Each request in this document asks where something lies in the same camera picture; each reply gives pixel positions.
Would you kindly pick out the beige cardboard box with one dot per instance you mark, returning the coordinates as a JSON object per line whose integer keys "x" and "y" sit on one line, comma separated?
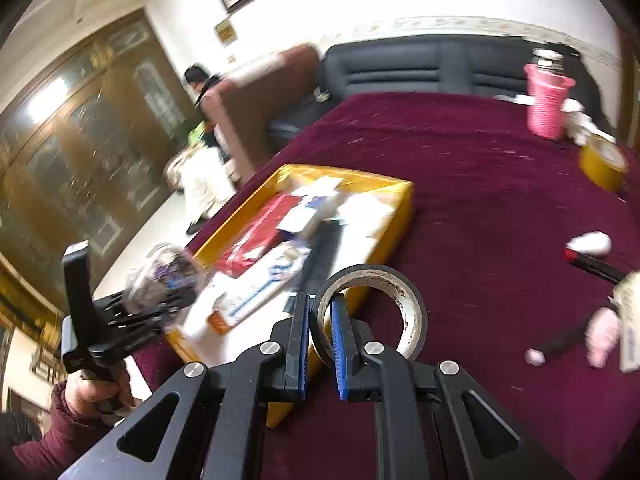
{"x": 630, "y": 320}

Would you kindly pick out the white power adapter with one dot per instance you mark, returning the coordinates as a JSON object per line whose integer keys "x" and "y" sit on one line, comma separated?
{"x": 322, "y": 94}

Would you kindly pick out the yellow tray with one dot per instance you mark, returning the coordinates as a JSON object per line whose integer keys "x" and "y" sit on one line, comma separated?
{"x": 395, "y": 200}

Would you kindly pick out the black tape roll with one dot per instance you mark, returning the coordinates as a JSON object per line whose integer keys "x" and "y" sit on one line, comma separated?
{"x": 417, "y": 310}

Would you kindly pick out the pink plush bear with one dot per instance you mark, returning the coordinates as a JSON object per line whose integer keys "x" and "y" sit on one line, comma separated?
{"x": 604, "y": 335}

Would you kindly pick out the black marker with red cap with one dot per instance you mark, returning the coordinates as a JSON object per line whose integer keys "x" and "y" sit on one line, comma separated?
{"x": 597, "y": 266}

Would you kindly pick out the clear pouch of stickers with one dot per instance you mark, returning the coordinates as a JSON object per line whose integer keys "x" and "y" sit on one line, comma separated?
{"x": 162, "y": 272}

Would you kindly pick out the yellow tape roll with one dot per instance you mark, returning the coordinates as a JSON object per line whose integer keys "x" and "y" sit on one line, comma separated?
{"x": 600, "y": 167}

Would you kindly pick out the pink knitted bottle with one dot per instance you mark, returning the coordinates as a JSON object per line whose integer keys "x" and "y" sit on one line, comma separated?
{"x": 547, "y": 100}

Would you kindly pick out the long white and orange box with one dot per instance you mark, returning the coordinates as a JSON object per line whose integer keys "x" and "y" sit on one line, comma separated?
{"x": 250, "y": 290}

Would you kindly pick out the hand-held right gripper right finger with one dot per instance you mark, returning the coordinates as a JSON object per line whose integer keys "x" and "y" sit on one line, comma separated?
{"x": 339, "y": 350}

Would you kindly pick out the red foil packet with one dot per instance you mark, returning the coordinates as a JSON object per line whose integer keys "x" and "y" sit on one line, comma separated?
{"x": 255, "y": 235}

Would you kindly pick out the wooden glass-door cabinet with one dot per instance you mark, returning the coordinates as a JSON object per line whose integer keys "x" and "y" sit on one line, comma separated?
{"x": 90, "y": 160}

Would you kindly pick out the black marker white cap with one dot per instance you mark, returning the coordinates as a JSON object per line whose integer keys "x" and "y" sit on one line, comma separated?
{"x": 560, "y": 342}

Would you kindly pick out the black leather sofa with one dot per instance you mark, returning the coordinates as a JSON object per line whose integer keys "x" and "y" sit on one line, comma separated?
{"x": 390, "y": 67}

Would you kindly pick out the white gloves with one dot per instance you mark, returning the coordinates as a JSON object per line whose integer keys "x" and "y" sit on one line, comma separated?
{"x": 580, "y": 122}

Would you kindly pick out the person's left hand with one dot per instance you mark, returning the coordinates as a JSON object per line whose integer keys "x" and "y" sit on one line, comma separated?
{"x": 95, "y": 392}

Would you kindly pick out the maroon tablecloth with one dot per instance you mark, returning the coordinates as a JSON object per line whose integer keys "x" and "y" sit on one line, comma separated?
{"x": 475, "y": 210}

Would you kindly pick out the small white bottle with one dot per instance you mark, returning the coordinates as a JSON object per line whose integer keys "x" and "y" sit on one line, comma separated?
{"x": 592, "y": 243}

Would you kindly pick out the brown armchair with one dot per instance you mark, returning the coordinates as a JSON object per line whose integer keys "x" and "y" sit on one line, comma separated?
{"x": 260, "y": 105}

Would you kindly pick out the green bag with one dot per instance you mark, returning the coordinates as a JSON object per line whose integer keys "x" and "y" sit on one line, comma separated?
{"x": 196, "y": 132}

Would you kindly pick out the black marker with blue caps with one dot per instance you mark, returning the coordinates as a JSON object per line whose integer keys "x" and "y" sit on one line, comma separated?
{"x": 322, "y": 260}

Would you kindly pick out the white and blue box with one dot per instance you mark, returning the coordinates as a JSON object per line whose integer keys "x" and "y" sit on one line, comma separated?
{"x": 312, "y": 210}

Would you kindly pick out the person's left forearm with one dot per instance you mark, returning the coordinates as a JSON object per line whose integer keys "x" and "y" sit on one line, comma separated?
{"x": 55, "y": 440}

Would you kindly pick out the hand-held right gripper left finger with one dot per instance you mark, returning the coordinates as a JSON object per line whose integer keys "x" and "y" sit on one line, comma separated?
{"x": 301, "y": 375}

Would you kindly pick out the gold wall plaque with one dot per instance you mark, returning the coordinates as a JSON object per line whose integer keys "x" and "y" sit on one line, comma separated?
{"x": 225, "y": 32}

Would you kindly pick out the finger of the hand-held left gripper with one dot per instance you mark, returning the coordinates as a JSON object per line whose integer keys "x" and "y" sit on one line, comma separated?
{"x": 150, "y": 305}
{"x": 145, "y": 332}

